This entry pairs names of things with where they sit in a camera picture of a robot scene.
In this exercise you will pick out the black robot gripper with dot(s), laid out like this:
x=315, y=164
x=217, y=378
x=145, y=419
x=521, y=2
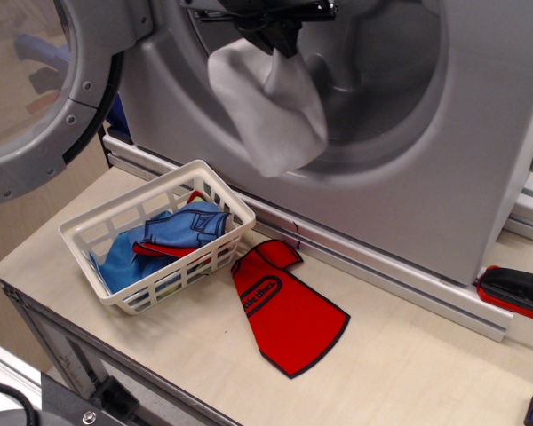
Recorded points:
x=254, y=19

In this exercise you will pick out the grey cloth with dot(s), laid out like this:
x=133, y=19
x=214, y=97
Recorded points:
x=273, y=104

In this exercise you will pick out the grey toy washing machine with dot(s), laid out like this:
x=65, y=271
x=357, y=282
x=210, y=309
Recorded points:
x=430, y=113

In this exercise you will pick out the white plastic laundry basket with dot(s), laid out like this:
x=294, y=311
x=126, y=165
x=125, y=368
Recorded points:
x=90, y=235

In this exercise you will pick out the blue jeans cloth piece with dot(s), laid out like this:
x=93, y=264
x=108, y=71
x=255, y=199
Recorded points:
x=190, y=227

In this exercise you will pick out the grey round washer door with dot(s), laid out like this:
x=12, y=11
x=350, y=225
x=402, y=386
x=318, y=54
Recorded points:
x=60, y=68

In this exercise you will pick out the red cloth in basket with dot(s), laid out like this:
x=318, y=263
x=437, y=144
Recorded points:
x=155, y=250

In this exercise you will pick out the plain blue cloth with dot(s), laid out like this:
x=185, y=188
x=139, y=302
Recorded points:
x=122, y=266

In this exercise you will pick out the red shirt cloth cutout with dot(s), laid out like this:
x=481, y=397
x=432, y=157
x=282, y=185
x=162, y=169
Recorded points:
x=294, y=326

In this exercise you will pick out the red and black clamp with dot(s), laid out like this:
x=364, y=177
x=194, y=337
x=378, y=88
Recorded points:
x=507, y=288

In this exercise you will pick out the aluminium rail under washer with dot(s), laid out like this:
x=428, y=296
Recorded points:
x=382, y=275

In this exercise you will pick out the aluminium table frame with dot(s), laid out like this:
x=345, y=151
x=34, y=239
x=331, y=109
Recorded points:
x=103, y=375

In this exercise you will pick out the black metal bracket with bolt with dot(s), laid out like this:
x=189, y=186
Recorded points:
x=84, y=404

